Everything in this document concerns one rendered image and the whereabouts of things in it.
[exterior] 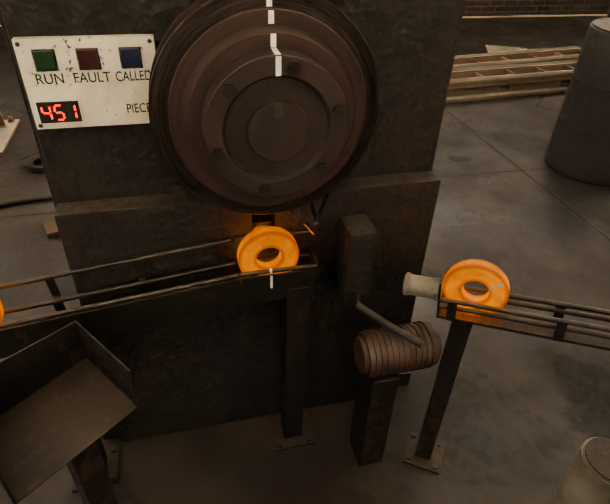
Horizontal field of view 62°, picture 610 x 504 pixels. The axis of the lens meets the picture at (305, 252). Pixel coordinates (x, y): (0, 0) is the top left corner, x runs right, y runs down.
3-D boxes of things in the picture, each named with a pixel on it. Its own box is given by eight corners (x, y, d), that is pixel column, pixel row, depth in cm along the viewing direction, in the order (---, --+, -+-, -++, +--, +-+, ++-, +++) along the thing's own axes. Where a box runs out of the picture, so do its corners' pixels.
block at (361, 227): (331, 283, 147) (337, 213, 133) (357, 280, 149) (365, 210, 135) (342, 308, 139) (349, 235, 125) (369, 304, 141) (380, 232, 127)
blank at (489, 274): (461, 314, 133) (459, 323, 131) (433, 268, 129) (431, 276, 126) (520, 300, 124) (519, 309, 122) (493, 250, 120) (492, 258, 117)
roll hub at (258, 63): (207, 191, 105) (194, 50, 89) (336, 179, 111) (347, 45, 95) (209, 204, 101) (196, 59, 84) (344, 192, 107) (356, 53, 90)
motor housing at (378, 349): (339, 437, 170) (353, 321, 139) (400, 425, 175) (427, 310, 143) (351, 473, 160) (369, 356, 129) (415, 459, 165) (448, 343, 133)
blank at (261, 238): (230, 234, 124) (232, 242, 121) (291, 218, 126) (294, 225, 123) (243, 281, 133) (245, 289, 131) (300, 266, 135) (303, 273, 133)
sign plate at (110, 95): (38, 126, 108) (13, 36, 97) (164, 119, 114) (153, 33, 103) (36, 130, 106) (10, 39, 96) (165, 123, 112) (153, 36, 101)
